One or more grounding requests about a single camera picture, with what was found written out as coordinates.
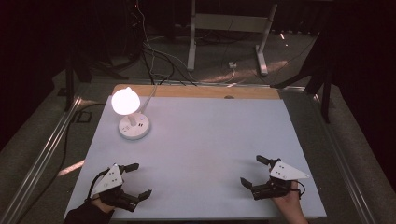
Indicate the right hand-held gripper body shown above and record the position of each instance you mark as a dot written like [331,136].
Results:
[285,172]

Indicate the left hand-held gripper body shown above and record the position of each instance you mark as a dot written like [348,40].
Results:
[107,182]

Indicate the person's left hand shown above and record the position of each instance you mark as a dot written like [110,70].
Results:
[104,205]

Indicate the person's right hand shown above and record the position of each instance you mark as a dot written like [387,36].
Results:
[289,200]

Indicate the light grey table mat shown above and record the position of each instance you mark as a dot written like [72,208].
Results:
[202,140]

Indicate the white table lamp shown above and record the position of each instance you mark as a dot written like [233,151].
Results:
[126,101]

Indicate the black floor plate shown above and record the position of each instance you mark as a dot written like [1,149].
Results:
[84,116]

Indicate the black stand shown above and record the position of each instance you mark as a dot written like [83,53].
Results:
[325,93]

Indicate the white plug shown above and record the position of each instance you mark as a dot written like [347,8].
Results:
[232,65]

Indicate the metal floor rail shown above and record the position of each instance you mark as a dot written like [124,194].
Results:
[40,158]
[345,161]

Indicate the white metal stand frame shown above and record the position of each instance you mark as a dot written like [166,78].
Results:
[230,22]

